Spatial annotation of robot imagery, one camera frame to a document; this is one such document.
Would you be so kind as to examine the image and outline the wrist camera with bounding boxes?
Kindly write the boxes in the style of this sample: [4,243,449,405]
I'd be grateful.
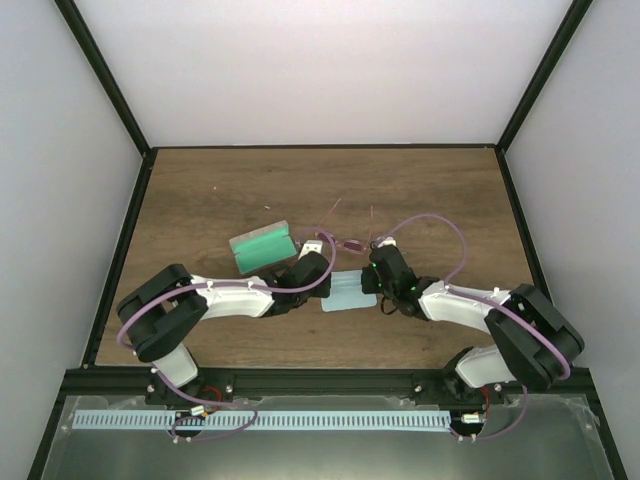
[376,237,397,248]
[298,240,323,259]

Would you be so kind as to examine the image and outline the clear plastic sheet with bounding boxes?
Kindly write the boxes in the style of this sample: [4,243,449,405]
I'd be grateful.
[43,394,613,479]

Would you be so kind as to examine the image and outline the black aluminium frame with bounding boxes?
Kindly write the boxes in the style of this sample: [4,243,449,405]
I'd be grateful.
[24,0,631,480]

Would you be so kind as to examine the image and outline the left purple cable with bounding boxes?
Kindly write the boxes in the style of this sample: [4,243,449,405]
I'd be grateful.
[116,227,336,401]

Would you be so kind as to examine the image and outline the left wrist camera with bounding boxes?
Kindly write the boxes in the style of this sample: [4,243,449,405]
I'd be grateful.
[298,240,323,259]

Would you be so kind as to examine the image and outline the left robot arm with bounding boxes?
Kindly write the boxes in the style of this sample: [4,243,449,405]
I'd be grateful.
[116,251,335,404]

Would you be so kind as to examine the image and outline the light blue cleaning cloth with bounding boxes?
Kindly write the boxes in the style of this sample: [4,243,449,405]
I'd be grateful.
[321,270,378,313]

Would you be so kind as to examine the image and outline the light blue slotted cable duct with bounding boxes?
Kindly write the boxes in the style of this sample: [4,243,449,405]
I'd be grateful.
[71,410,451,433]

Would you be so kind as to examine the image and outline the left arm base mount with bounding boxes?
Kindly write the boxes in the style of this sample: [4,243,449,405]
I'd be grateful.
[146,368,234,408]

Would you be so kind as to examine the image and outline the grey glasses case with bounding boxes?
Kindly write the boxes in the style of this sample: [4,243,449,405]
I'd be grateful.
[229,220,297,274]

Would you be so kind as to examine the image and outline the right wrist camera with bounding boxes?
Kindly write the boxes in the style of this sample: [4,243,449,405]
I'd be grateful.
[376,237,397,248]

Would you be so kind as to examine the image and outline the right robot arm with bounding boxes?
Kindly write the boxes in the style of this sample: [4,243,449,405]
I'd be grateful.
[362,240,585,403]

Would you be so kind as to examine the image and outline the pink sunglasses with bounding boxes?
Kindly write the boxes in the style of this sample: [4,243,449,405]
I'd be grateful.
[312,197,375,255]

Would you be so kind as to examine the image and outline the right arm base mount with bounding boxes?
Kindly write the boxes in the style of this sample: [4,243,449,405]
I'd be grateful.
[409,369,498,409]

